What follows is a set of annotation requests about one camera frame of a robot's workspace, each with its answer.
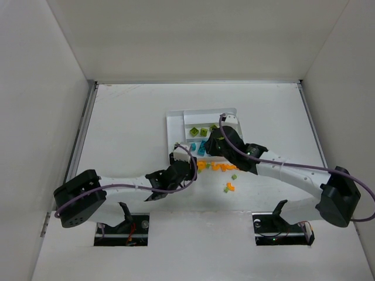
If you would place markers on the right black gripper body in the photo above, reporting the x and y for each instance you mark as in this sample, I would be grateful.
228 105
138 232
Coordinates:
215 143

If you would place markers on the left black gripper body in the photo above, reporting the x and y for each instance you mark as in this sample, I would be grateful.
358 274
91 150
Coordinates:
181 166

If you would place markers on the long teal lego brick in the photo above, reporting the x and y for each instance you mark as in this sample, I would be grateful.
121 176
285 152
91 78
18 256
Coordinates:
202 150

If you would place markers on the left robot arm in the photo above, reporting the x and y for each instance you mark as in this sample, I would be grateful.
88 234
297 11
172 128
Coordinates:
88 197

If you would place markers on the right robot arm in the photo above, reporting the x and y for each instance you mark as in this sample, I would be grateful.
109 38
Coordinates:
333 194

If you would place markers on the green curved lego brick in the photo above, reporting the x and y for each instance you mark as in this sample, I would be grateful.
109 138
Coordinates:
213 127

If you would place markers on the small green lego cluster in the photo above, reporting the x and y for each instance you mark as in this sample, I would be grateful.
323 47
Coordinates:
207 167

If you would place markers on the orange lego row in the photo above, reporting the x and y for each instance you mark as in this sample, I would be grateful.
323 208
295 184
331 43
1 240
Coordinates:
222 166

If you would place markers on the orange arch lego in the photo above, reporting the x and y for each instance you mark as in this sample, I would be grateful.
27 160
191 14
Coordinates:
201 165

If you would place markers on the white compartment tray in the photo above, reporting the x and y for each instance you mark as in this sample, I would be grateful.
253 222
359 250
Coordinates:
194 126

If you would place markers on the small orange curved lego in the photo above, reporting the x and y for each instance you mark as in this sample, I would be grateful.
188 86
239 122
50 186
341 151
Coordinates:
230 187

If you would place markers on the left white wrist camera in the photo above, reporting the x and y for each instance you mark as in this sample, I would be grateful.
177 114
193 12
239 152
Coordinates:
181 152

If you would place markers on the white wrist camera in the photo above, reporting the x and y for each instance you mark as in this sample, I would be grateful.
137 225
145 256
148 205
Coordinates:
229 120
181 152

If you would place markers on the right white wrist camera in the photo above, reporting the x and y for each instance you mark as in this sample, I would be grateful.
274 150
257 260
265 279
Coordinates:
229 120

